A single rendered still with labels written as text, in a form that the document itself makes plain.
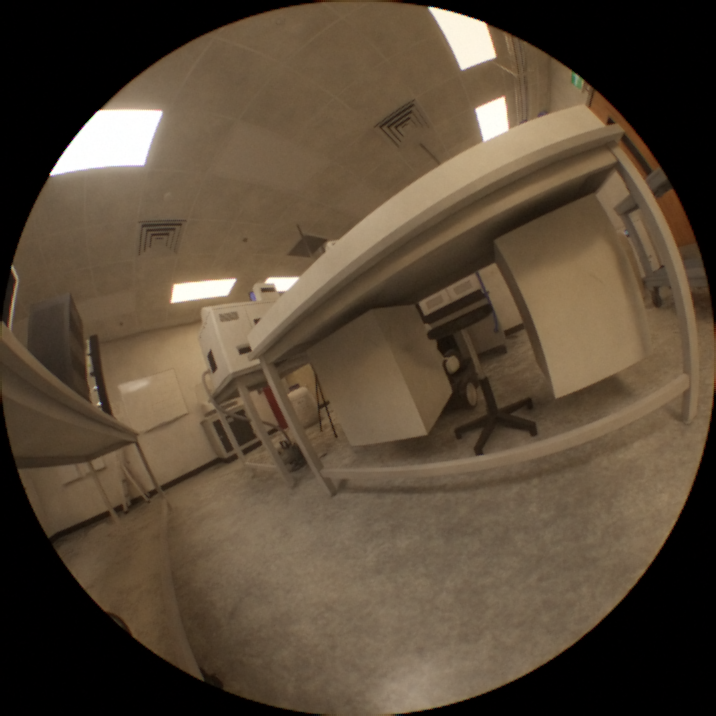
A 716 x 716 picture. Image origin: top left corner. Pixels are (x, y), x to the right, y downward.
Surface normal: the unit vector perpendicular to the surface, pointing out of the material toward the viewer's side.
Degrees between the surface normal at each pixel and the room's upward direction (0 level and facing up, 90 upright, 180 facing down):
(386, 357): 90
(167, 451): 90
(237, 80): 180
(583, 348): 90
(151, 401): 90
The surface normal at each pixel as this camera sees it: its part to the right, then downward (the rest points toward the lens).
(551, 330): -0.56, 0.24
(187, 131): 0.42, 0.91
